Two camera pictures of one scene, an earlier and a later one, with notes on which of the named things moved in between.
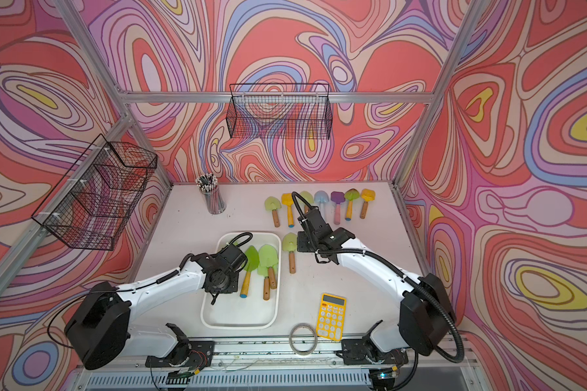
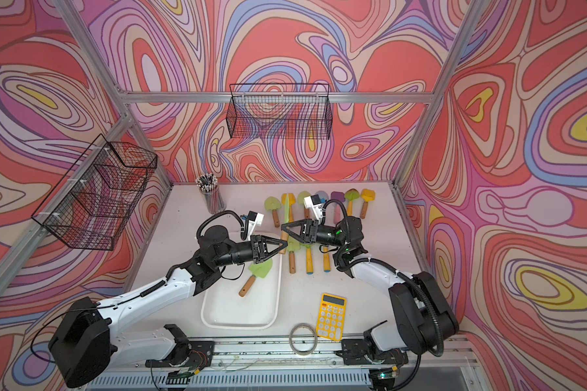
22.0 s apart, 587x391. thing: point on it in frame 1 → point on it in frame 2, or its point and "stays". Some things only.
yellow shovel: [368, 195] stays
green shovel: [289, 243] stays
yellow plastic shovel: [287, 199] stays
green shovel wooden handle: [273, 204] stays
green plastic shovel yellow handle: [249, 265] → [309, 260]
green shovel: [267, 268] → [284, 235]
